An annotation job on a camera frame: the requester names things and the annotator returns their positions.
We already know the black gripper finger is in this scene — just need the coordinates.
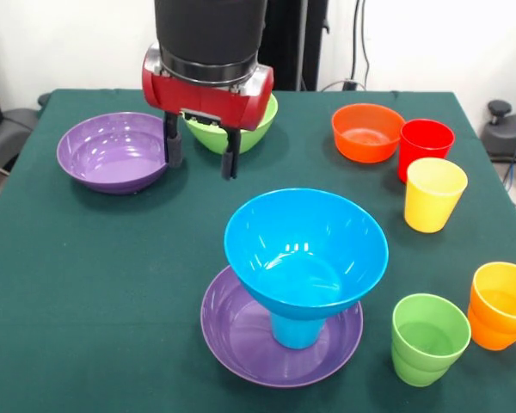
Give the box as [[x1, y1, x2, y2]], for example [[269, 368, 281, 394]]
[[163, 110, 183, 169], [220, 126, 242, 182]]

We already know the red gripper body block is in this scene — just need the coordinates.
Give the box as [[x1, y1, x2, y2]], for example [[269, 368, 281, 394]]
[[141, 42, 275, 133]]

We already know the deep purple plastic bowl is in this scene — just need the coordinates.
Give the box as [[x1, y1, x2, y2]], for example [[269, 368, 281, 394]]
[[56, 112, 173, 195]]

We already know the blue plastic bowl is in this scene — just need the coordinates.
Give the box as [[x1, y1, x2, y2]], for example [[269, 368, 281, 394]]
[[223, 188, 390, 322]]

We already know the shallow purple plastic bowl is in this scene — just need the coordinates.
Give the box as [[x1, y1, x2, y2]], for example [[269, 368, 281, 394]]
[[200, 264, 365, 388]]

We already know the blue plastic cup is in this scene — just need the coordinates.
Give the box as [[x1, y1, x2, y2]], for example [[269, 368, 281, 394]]
[[269, 311, 328, 349]]

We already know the green plastic cup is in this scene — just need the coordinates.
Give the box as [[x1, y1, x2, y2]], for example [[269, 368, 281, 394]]
[[390, 293, 472, 388]]

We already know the green plastic bowl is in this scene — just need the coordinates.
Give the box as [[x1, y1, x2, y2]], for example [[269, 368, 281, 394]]
[[183, 93, 279, 156]]

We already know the orange-red plastic bowl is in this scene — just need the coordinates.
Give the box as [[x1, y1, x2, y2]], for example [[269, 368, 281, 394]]
[[331, 102, 407, 164]]

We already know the dark green tablecloth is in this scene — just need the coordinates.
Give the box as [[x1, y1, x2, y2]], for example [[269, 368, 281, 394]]
[[0, 89, 516, 413]]

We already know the red plastic cup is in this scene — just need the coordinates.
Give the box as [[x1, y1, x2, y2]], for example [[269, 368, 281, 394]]
[[397, 119, 456, 184]]

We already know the yellow plastic cup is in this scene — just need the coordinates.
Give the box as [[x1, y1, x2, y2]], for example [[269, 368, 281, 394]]
[[403, 157, 469, 234]]

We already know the orange plastic cup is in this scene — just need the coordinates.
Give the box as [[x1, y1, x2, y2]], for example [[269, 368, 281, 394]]
[[467, 261, 516, 352]]

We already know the grey pedestal foot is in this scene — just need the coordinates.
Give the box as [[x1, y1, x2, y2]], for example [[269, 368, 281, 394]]
[[0, 108, 40, 173], [481, 100, 516, 193]]

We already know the black wall cable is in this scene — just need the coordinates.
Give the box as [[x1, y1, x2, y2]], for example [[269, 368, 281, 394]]
[[351, 0, 373, 91]]

